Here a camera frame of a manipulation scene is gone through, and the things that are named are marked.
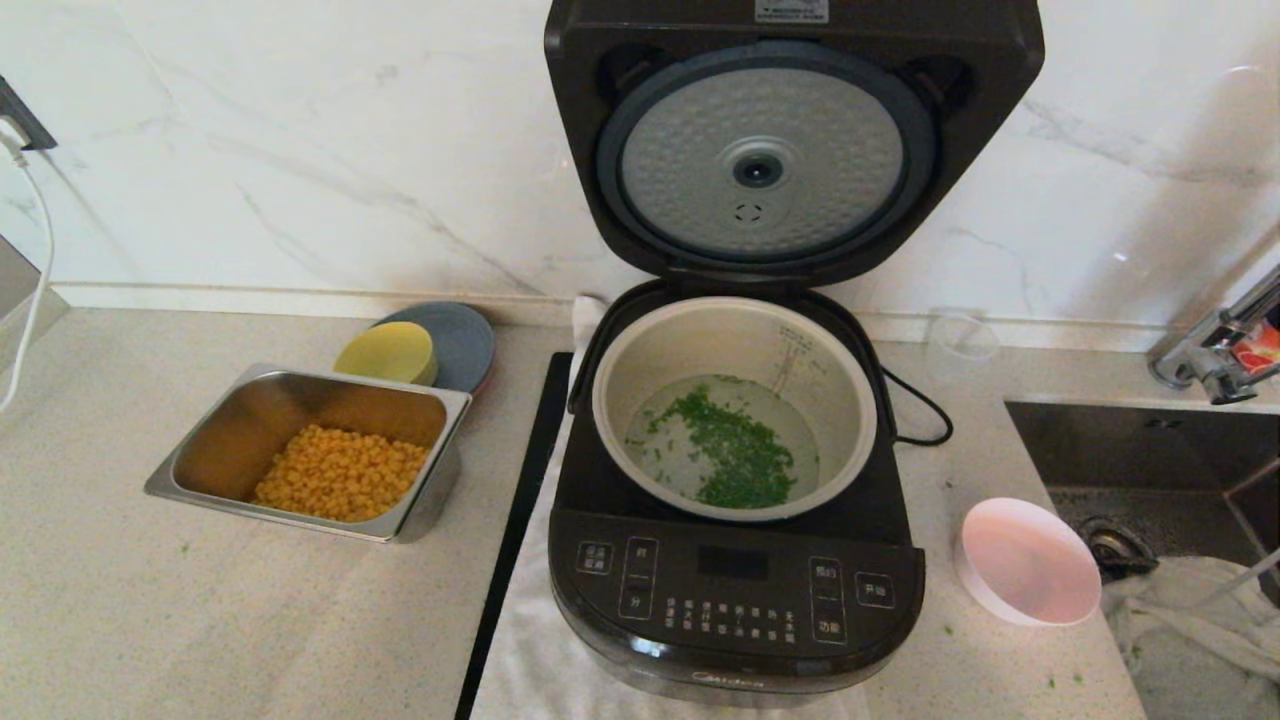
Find chopped green onions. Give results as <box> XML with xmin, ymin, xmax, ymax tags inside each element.
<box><xmin>625</xmin><ymin>383</ymin><xmax>801</xmax><ymax>509</ymax></box>

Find black rice cooker lid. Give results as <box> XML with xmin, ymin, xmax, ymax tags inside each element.
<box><xmin>545</xmin><ymin>0</ymin><xmax>1046</xmax><ymax>291</ymax></box>

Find white round bowl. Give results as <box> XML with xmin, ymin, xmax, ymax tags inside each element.
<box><xmin>955</xmin><ymin>497</ymin><xmax>1103</xmax><ymax>628</ymax></box>

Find grey inner pot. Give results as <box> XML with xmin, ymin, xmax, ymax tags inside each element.
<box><xmin>592</xmin><ymin>296</ymin><xmax>879</xmax><ymax>522</ymax></box>

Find black rice cooker body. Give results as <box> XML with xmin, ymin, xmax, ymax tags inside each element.
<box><xmin>548</xmin><ymin>280</ymin><xmax>926</xmax><ymax>707</ymax></box>

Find yellow bowl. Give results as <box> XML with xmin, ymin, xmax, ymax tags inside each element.
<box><xmin>333</xmin><ymin>321</ymin><xmax>439</xmax><ymax>388</ymax></box>

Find grey-blue plate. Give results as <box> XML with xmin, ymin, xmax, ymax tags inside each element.
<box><xmin>372</xmin><ymin>302</ymin><xmax>496</xmax><ymax>396</ymax></box>

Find long black strip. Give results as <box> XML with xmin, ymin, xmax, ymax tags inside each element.
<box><xmin>455</xmin><ymin>350</ymin><xmax>574</xmax><ymax>720</ymax></box>

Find white towel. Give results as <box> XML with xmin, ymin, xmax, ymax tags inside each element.
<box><xmin>470</xmin><ymin>295</ymin><xmax>871</xmax><ymax>720</ymax></box>

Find yellow corn kernels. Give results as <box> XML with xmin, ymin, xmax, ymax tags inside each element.
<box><xmin>253</xmin><ymin>424</ymin><xmax>433</xmax><ymax>522</ymax></box>

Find stainless steel tray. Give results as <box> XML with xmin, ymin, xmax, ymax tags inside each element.
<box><xmin>145</xmin><ymin>362</ymin><xmax>473</xmax><ymax>544</ymax></box>

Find metal sink drain strainer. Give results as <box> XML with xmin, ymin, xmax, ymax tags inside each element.
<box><xmin>1080</xmin><ymin>517</ymin><xmax>1159</xmax><ymax>584</ymax></box>

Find stainless steel sink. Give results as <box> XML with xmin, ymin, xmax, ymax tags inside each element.
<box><xmin>1003</xmin><ymin>400</ymin><xmax>1280</xmax><ymax>720</ymax></box>

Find chrome faucet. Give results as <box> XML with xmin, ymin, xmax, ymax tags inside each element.
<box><xmin>1148</xmin><ymin>262</ymin><xmax>1280</xmax><ymax>406</ymax></box>

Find crumpled white cloth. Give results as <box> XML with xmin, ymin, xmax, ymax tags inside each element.
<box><xmin>1098</xmin><ymin>552</ymin><xmax>1280</xmax><ymax>720</ymax></box>

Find orange dish soap bottle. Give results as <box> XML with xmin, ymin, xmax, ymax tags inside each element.
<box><xmin>1235</xmin><ymin>318</ymin><xmax>1280</xmax><ymax>379</ymax></box>

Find black power cord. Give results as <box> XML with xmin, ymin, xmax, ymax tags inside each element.
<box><xmin>880</xmin><ymin>368</ymin><xmax>954</xmax><ymax>448</ymax></box>

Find white charger cable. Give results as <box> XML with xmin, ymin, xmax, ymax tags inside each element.
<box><xmin>0</xmin><ymin>120</ymin><xmax>57</xmax><ymax>416</ymax></box>

